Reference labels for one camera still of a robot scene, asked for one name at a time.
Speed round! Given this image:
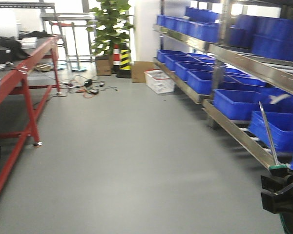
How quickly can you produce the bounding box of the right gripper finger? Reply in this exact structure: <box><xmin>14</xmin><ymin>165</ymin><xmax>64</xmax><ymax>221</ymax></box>
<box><xmin>261</xmin><ymin>171</ymin><xmax>293</xmax><ymax>193</ymax></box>
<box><xmin>261</xmin><ymin>192</ymin><xmax>293</xmax><ymax>214</ymax></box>

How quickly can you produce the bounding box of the steel shelf rack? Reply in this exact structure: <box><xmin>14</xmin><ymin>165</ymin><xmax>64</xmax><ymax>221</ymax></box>
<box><xmin>152</xmin><ymin>0</ymin><xmax>293</xmax><ymax>171</ymax></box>

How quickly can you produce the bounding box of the red white traffic cone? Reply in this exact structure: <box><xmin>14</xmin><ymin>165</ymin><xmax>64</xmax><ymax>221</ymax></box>
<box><xmin>111</xmin><ymin>44</ymin><xmax>121</xmax><ymax>74</ymax></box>

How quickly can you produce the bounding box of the white plastic basket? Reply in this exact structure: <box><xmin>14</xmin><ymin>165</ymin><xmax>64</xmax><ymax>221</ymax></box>
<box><xmin>144</xmin><ymin>70</ymin><xmax>175</xmax><ymax>94</ymax></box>

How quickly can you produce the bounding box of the yellow black traffic cone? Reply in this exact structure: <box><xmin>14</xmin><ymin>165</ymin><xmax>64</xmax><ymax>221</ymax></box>
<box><xmin>116</xmin><ymin>43</ymin><xmax>131</xmax><ymax>78</ymax></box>

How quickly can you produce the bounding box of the brown cardboard box on floor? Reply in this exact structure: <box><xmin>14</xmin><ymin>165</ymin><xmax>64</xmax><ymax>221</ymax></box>
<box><xmin>131</xmin><ymin>61</ymin><xmax>154</xmax><ymax>83</ymax></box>

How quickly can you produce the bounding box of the green potted plant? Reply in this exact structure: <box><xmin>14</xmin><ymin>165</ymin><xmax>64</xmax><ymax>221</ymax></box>
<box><xmin>86</xmin><ymin>0</ymin><xmax>134</xmax><ymax>56</ymax></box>

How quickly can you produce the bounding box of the red metal table frame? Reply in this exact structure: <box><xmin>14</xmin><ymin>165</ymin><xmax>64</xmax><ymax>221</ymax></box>
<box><xmin>0</xmin><ymin>36</ymin><xmax>64</xmax><ymax>212</ymax></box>

